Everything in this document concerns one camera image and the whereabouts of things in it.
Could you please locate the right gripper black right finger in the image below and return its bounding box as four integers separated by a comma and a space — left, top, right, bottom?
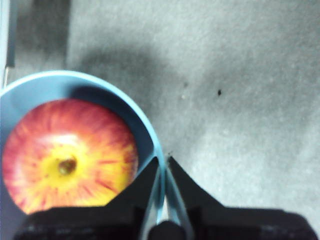
167, 156, 318, 240

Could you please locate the blue ribbed bowl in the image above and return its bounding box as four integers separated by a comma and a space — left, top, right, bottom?
0, 70, 166, 240

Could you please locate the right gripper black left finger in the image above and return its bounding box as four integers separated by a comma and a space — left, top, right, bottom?
13, 156, 160, 240

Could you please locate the red yellow apple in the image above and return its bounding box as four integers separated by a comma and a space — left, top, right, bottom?
1, 98, 139, 215

